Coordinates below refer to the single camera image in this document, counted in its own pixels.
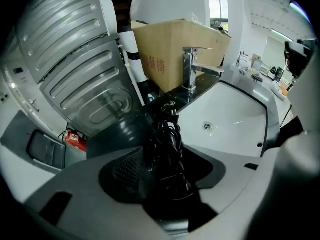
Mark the person's head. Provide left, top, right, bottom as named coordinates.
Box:
left=284, top=39, right=313, bottom=80

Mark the white hose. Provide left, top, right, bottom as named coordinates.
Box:
left=119, top=43, right=146, bottom=108

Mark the black coffee machine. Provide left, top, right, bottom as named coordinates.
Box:
left=274, top=66, right=286, bottom=83

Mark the white sink basin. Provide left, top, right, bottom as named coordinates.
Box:
left=174, top=79, right=270, bottom=159

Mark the red fire extinguisher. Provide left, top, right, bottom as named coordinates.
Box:
left=58, top=129, right=88, bottom=153

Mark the white door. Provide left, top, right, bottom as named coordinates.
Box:
left=0, top=55, right=41, bottom=115

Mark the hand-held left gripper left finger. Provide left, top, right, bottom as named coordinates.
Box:
left=22, top=145, right=172, bottom=240

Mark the person's left forearm white sleeve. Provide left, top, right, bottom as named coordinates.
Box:
left=246, top=130, right=320, bottom=240

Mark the grey waste bin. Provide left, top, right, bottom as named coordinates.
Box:
left=0, top=109, right=67, bottom=173

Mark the thin black cable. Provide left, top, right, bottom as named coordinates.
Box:
left=279, top=103, right=294, bottom=129

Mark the chrome basin faucet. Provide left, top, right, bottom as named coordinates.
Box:
left=182, top=46, right=226, bottom=94

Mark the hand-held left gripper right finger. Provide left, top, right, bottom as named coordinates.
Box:
left=183, top=144, right=263, bottom=215

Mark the brown cardboard box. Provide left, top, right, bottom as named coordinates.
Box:
left=130, top=18, right=232, bottom=94

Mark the chrome kitchen faucet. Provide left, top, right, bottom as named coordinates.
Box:
left=235, top=49, right=250, bottom=69

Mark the black head-worn camera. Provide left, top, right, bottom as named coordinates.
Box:
left=284, top=39, right=313, bottom=60

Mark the tube ceiling light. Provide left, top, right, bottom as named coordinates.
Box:
left=270, top=28, right=295, bottom=42

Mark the black power cable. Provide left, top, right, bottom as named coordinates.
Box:
left=142, top=107, right=199, bottom=203

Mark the window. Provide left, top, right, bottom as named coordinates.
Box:
left=209, top=0, right=230, bottom=32

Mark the brown wooden staircase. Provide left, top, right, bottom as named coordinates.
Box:
left=106, top=0, right=136, bottom=33

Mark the grey metal washing machine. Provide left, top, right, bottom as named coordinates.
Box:
left=16, top=0, right=119, bottom=85
left=39, top=37, right=141, bottom=138

